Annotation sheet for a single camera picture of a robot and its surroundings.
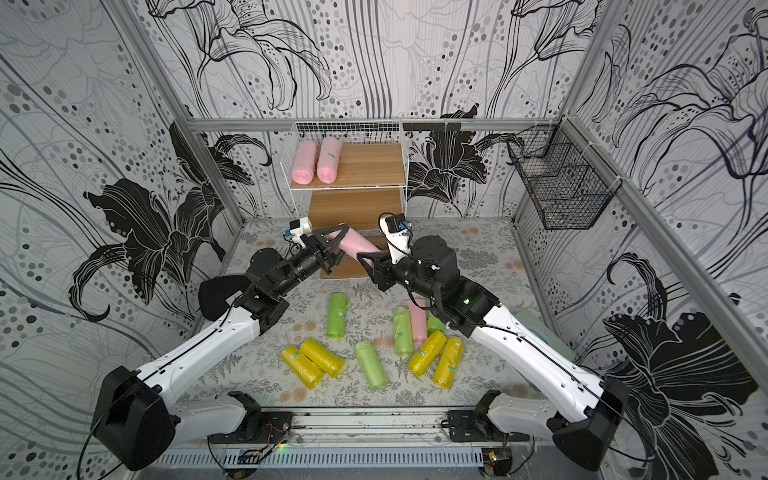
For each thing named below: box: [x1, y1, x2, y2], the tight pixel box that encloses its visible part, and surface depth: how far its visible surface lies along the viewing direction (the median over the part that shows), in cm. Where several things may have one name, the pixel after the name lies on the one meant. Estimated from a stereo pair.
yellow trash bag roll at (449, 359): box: [432, 337, 464, 390], surface depth 82 cm
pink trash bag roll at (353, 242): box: [326, 227, 381, 263], surface depth 65 cm
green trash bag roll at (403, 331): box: [394, 307, 414, 356], surface depth 87 cm
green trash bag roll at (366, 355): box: [354, 340, 388, 391], surface depth 83 cm
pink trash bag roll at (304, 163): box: [292, 140, 317, 185], surface depth 74 cm
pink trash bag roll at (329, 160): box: [317, 137, 343, 185], surface depth 73 cm
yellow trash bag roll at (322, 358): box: [300, 339, 345, 379], surface depth 84 cm
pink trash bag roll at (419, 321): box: [409, 298, 428, 347], surface depth 88 cm
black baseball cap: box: [198, 275, 251, 321], surface depth 92 cm
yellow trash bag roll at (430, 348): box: [408, 330, 448, 376], surface depth 83 cm
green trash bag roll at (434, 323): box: [427, 310, 445, 336], surface depth 88 cm
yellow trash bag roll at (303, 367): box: [281, 346, 324, 390], surface depth 82 cm
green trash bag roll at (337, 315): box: [327, 293, 349, 339], surface depth 91 cm
